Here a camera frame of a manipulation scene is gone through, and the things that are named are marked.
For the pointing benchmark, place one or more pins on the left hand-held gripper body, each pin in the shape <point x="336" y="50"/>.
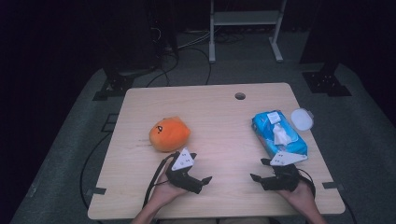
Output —
<point x="182" y="179"/>

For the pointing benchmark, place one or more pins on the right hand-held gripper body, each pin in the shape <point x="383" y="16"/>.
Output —
<point x="281" y="182"/>

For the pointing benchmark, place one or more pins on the white wet wipe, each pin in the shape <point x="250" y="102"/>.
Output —
<point x="280" y="137"/>

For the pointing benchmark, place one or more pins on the orange plush toy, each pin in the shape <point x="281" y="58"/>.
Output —
<point x="171" y="135"/>

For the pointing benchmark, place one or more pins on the blue wet wipe pack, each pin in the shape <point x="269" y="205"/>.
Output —
<point x="264" y="127"/>

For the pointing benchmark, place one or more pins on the person's left hand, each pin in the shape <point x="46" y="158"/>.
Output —
<point x="165" y="193"/>

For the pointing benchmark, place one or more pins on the person's right hand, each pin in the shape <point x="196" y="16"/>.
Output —
<point x="302" y="199"/>

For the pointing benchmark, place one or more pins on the black tape strip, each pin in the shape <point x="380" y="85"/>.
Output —
<point x="96" y="191"/>
<point x="332" y="185"/>

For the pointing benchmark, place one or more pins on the black tape floor outline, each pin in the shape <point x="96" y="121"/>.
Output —
<point x="109" y="127"/>

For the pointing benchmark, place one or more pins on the black stand base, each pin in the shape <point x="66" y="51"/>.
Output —
<point x="116" y="84"/>
<point x="323" y="82"/>

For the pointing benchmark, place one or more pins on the white metal stand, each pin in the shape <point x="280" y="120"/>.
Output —
<point x="212" y="46"/>

